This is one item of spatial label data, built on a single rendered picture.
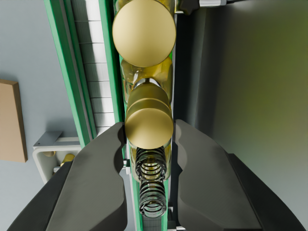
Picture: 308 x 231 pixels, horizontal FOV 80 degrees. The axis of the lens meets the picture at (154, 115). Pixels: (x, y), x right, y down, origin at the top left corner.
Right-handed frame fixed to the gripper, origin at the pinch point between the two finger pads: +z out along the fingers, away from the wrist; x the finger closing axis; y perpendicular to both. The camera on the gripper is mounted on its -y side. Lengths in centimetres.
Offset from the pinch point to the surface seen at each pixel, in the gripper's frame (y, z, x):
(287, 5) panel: -7.2, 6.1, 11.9
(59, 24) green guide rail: -6.0, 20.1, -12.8
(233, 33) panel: -4.4, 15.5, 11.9
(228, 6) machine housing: -7.8, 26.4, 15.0
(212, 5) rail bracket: -7.8, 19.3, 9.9
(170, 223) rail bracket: 46, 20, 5
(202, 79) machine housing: 8.8, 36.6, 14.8
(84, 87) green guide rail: 5.7, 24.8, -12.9
